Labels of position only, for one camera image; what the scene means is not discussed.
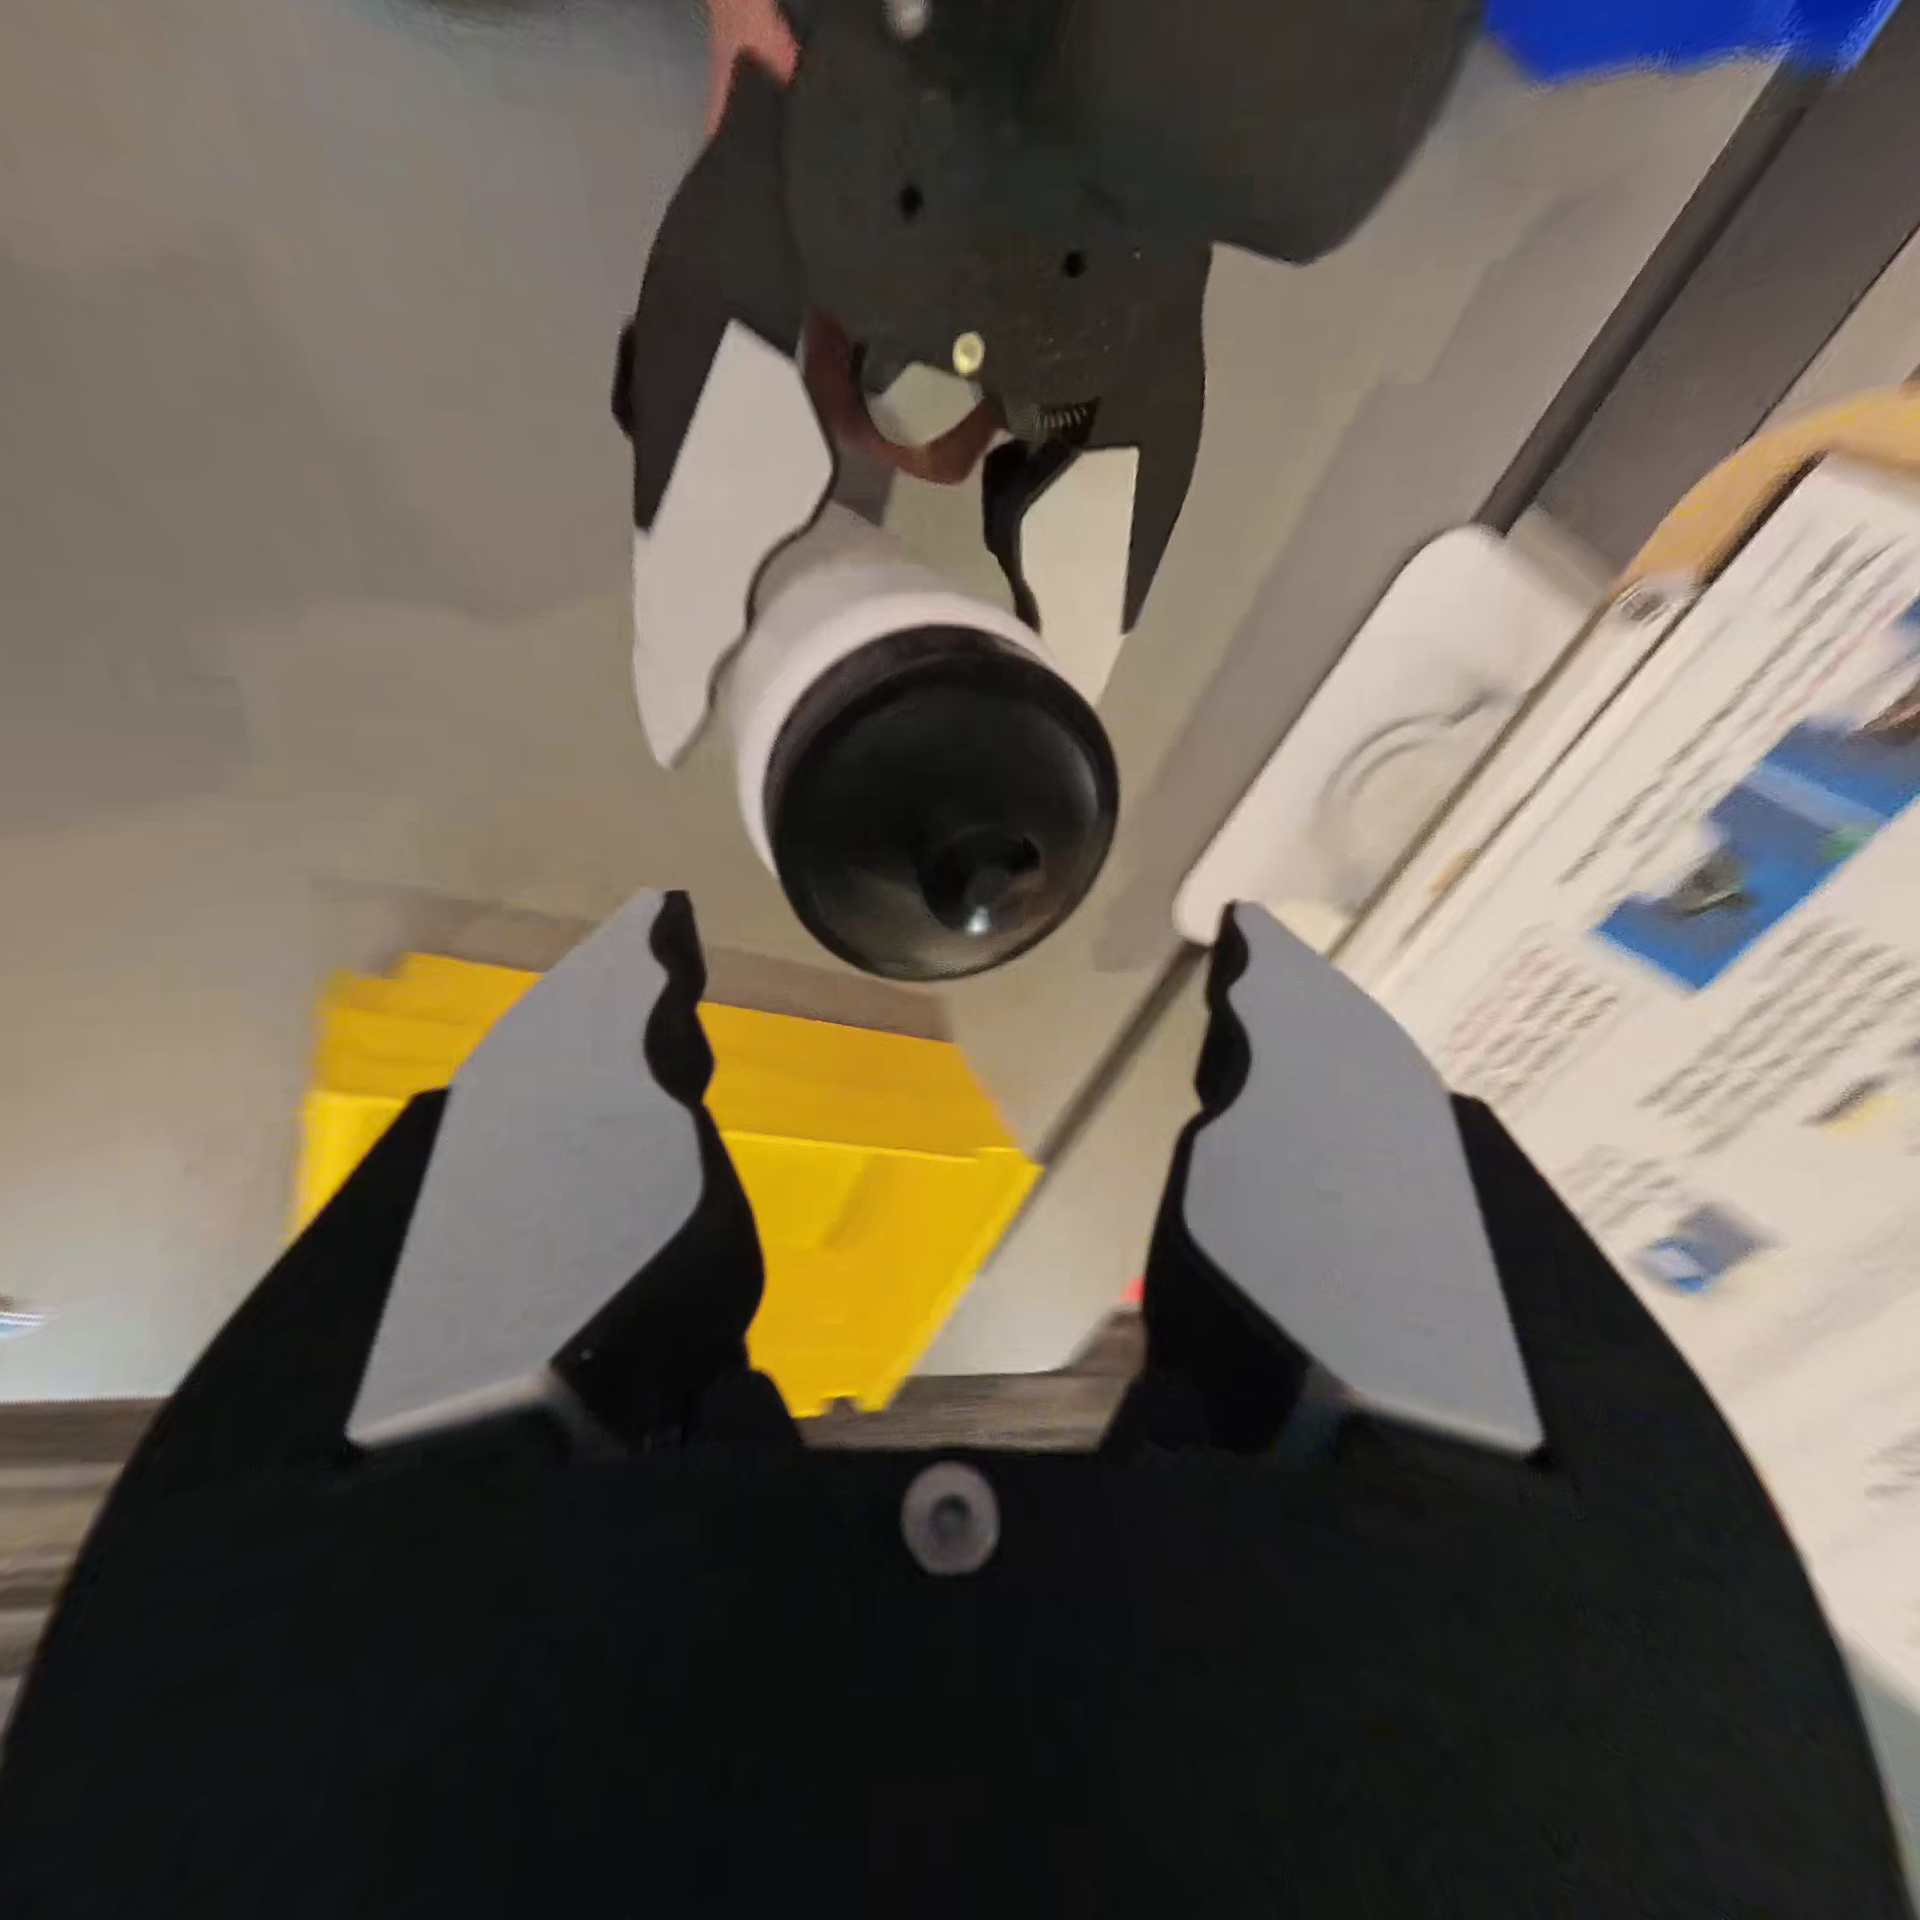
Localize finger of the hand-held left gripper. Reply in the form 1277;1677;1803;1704
631;320;843;770
984;445;1135;706

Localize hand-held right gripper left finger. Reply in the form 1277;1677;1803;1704
347;893;772;1455

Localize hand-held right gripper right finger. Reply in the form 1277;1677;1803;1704
1146;904;1543;1467

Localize white plastic bottle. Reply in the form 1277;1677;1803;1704
721;503;1060;886

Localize black bottle lid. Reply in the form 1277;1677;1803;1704
759;629;1127;987

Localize yellow plastic bin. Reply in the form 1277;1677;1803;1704
291;951;1045;1419

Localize blue plastic bin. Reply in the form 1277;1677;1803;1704
1484;0;1906;82

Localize person's left hand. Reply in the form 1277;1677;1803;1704
708;0;1005;488

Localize printed instruction sheet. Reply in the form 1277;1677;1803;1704
1335;451;1920;1595

